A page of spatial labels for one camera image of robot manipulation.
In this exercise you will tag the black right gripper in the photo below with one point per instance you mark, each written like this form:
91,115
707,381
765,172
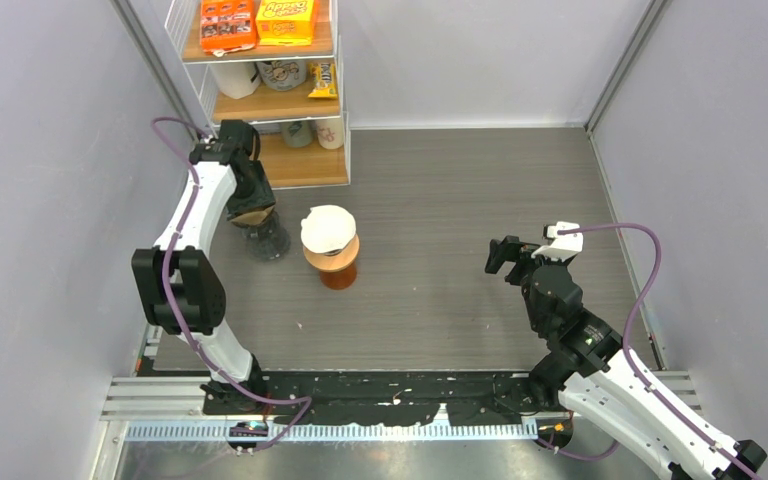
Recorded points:
511,250

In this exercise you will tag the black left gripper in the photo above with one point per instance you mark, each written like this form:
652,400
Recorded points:
262,198

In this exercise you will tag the brown paper filter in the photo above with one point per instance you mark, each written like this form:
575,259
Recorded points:
252,218

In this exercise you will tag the white paper coffee filter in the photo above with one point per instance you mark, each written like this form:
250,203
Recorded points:
327,228

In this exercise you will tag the round wooden dripper stand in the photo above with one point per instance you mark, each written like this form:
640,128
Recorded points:
336,262

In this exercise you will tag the amber glass jar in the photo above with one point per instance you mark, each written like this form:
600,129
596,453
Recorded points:
341,279

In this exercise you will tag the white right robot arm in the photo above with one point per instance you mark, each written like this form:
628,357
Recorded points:
588,371

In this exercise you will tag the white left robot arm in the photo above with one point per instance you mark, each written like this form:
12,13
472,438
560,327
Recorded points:
178,287

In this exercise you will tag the white patterned cup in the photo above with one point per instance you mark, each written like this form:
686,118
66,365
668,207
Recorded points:
330,133

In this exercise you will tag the printed white mug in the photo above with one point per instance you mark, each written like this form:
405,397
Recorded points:
282,75

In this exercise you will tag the yellow candy bag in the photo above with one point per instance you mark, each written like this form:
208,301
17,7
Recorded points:
324,80

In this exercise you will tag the orange snack box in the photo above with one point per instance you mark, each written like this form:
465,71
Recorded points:
227,26

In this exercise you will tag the yellow snack box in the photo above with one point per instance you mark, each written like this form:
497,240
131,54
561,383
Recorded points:
286,22

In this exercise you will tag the white wire wooden shelf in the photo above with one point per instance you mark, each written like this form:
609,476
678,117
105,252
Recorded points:
194,77

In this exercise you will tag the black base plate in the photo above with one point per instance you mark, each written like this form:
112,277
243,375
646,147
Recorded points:
388,398

